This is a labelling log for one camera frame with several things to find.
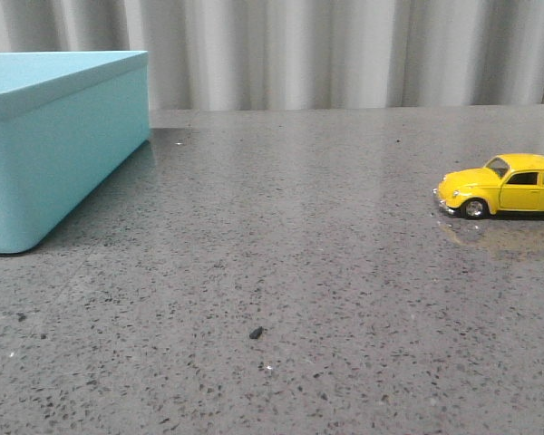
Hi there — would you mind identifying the yellow toy beetle car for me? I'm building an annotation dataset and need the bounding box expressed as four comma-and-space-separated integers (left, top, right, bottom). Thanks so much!
433, 153, 544, 219

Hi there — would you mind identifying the light blue storage box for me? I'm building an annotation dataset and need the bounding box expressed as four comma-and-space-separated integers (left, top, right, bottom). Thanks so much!
0, 51, 150, 254

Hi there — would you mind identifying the small black debris piece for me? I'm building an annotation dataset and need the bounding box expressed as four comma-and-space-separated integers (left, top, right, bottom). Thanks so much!
249, 326, 264, 340

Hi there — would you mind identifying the grey pleated curtain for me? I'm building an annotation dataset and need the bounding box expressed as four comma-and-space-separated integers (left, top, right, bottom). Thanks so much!
0, 1, 544, 111

